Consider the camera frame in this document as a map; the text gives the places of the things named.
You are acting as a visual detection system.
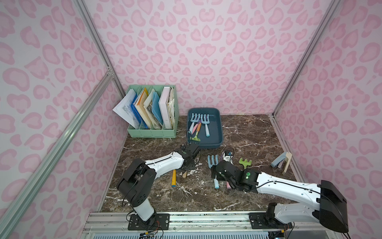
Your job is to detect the dark green rake wooden handle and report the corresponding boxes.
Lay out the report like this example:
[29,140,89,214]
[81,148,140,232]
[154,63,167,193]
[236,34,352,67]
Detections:
[182,163,202,178]

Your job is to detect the blue rake yellow handle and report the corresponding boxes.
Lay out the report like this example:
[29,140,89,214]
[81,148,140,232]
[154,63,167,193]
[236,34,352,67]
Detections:
[172,169,177,187]

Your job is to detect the light blue rake mint handle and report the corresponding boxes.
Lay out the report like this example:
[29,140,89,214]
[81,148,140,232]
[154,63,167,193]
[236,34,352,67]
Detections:
[208,154,219,189]

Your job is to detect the lime rake orange handle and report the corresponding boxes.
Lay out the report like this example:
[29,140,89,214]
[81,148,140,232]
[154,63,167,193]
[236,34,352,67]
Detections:
[190,122,202,142]

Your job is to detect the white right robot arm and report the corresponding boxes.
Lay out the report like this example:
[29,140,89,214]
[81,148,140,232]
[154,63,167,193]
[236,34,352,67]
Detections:
[211,161,349,234]

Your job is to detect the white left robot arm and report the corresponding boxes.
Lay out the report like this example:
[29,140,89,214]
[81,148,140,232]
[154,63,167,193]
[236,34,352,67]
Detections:
[116,143,201,225]

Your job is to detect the dark teal storage box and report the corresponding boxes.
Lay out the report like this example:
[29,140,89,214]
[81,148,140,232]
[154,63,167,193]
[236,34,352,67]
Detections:
[186,108,223,149]

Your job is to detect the green file organizer crate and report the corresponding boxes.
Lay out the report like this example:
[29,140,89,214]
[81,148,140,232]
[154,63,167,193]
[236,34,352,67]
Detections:
[126,85,179,138]

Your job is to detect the grey blue stapler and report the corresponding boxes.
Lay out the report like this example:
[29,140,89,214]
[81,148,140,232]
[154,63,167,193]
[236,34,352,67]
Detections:
[271,151,292,175]

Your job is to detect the blue folder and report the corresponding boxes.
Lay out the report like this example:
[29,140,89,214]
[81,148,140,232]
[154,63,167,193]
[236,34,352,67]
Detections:
[130,95,148,129]

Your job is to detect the teal book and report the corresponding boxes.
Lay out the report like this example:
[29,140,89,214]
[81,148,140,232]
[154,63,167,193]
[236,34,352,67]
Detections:
[144,89,163,129]

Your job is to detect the white thick book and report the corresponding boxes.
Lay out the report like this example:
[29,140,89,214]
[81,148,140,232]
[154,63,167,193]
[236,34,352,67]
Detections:
[159,86,173,129]

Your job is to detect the orange book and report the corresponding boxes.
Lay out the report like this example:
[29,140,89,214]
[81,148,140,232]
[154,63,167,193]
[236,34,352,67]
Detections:
[134,87,152,129]

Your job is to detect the white paper sheets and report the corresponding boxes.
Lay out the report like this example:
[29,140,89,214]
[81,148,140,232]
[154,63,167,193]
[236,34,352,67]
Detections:
[113,89,140,129]

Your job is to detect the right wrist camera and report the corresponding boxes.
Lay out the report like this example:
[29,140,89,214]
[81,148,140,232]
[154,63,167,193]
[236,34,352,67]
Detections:
[223,152,233,163]

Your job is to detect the purple rake pink handle small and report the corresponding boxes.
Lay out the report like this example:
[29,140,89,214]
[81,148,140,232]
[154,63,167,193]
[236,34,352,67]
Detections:
[191,122,199,134]

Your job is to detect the light blue rake white handle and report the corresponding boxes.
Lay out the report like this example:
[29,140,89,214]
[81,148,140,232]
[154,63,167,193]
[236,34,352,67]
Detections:
[201,114,210,137]

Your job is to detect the teal rake mint handle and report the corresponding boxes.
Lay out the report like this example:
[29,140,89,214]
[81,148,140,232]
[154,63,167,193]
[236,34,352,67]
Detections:
[189,113,201,134]

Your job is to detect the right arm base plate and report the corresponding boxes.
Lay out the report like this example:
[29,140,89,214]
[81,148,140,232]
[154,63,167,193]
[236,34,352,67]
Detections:
[249,213,293,231]

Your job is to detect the aluminium front rail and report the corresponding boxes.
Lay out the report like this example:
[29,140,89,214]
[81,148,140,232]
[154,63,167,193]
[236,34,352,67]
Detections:
[80,211,343,239]

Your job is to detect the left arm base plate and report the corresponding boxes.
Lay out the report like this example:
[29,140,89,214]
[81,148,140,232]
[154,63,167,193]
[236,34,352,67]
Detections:
[128,213,170,231]

